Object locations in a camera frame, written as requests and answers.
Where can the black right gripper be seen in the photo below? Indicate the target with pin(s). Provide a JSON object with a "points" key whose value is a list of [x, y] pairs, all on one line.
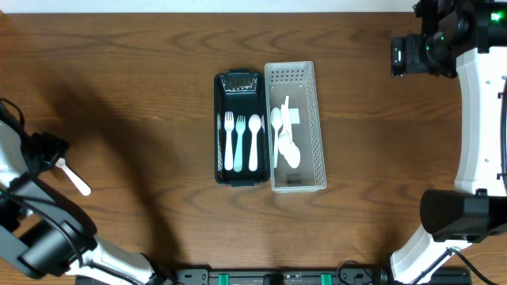
{"points": [[411, 56]]}

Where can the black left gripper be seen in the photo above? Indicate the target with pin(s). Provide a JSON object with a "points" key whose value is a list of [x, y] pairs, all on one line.
{"points": [[47, 150]]}

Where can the white plastic fork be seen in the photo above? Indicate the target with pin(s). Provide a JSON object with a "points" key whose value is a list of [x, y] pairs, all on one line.
{"points": [[78, 182], [229, 127], [240, 128]]}

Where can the white plastic spoon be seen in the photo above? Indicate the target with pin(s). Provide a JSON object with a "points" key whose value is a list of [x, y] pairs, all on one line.
{"points": [[289, 150], [276, 122], [254, 126], [286, 103], [286, 120]]}

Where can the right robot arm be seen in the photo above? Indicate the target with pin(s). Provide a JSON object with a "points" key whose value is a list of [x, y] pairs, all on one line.
{"points": [[463, 39]]}

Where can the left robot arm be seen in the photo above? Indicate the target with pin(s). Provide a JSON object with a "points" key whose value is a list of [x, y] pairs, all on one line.
{"points": [[43, 232]]}

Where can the clear plastic basket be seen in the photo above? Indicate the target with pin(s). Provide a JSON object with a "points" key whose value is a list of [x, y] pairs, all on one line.
{"points": [[296, 80]]}

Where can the white label sticker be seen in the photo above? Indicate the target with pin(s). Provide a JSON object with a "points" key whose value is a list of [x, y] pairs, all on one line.
{"points": [[294, 115]]}

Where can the black plastic basket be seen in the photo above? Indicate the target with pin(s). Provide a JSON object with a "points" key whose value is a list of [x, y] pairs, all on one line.
{"points": [[243, 92]]}

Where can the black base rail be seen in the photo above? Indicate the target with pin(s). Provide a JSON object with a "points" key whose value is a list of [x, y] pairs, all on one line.
{"points": [[353, 274]]}

